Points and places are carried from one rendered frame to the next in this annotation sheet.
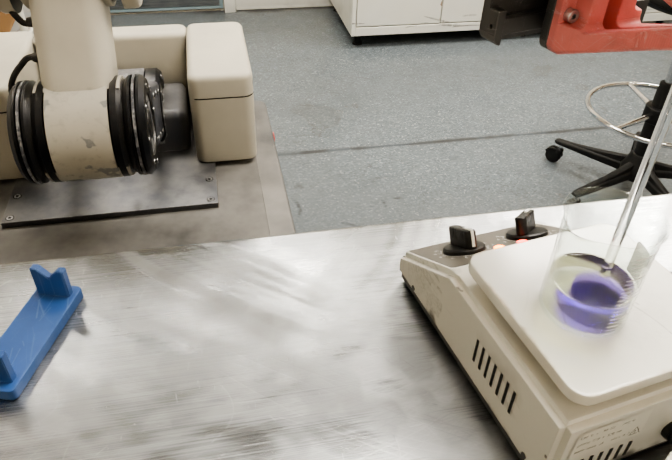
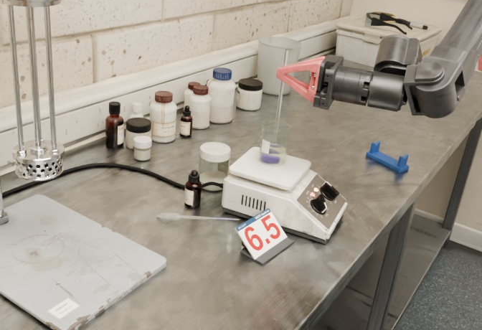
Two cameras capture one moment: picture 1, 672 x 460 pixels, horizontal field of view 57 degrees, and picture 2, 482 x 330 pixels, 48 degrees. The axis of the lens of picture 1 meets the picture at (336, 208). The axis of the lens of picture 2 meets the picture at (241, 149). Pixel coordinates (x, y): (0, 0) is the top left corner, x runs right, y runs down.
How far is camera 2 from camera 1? 1.19 m
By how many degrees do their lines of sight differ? 105
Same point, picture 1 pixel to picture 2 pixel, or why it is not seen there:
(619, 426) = not seen: hidden behind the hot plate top
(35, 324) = (389, 160)
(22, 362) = (375, 155)
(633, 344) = (253, 158)
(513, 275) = (295, 161)
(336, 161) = not seen: outside the picture
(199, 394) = (338, 170)
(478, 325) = not seen: hidden behind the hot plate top
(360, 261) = (363, 212)
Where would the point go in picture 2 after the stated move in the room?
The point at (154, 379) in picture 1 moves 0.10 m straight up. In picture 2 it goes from (351, 168) to (359, 126)
